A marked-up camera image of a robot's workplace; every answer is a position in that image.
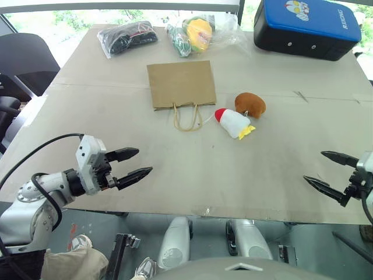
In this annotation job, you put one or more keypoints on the black metal bracket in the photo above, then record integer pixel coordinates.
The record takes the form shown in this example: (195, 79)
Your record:
(287, 255)

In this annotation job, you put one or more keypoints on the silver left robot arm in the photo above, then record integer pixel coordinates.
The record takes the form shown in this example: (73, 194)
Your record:
(38, 189)

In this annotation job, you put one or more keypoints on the person's khaki trouser leg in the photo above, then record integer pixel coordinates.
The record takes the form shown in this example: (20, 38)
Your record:
(73, 265)

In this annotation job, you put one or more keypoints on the yellow plush toy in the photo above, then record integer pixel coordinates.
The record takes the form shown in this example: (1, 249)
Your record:
(198, 33)

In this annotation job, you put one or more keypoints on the silver left robot leg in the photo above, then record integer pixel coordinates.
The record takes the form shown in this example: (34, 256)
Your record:
(175, 242)

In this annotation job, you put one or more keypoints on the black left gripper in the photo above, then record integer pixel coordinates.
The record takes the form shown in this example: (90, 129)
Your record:
(102, 175)

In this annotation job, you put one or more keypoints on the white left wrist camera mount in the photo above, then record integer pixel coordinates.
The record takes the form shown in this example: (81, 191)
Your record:
(87, 157)

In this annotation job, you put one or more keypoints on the grey white sneaker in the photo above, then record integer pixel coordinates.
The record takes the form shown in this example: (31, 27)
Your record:
(81, 242)
(145, 269)

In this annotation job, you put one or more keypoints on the silver robot leg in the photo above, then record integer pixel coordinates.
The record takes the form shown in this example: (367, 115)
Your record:
(250, 242)
(175, 242)

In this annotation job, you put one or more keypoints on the black metal stand frame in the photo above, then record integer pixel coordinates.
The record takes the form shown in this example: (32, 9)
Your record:
(119, 253)

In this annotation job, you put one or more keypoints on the grey robot torso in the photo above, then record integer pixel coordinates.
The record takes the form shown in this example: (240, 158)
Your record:
(224, 269)

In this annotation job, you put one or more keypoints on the green plush toy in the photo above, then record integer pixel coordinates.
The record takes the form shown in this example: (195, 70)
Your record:
(180, 43)

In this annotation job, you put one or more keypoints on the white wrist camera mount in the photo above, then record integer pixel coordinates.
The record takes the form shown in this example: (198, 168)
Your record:
(365, 163)
(87, 157)

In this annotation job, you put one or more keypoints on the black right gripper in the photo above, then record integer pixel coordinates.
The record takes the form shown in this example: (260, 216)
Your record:
(358, 185)

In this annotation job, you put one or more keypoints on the black chair armrest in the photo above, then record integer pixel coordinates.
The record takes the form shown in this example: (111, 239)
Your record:
(7, 111)

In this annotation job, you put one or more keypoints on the silver right robot leg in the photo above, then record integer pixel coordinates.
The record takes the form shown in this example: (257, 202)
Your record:
(250, 242)

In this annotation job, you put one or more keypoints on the black office chair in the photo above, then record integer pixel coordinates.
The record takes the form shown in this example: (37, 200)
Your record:
(26, 64)

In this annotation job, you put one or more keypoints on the plastic bag of black clothing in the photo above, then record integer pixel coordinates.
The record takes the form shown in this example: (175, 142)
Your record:
(128, 38)

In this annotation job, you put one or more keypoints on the grey window frame rail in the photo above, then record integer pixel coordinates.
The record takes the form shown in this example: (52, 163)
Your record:
(116, 6)

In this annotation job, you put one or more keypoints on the black slanted rod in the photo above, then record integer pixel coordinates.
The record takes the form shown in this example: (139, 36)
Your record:
(352, 246)

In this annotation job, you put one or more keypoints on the brown round plush toy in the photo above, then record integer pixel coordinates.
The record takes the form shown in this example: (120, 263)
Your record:
(250, 103)

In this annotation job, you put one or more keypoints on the blue black hard case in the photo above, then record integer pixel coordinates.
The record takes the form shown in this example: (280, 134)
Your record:
(303, 29)

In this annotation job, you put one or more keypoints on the clear plastic bag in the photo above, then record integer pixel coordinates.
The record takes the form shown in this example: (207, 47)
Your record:
(227, 36)

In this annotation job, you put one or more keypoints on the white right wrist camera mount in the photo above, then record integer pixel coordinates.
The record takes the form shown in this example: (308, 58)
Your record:
(365, 163)

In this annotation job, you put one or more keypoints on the white rocket plush toy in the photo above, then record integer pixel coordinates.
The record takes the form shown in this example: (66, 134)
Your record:
(233, 121)

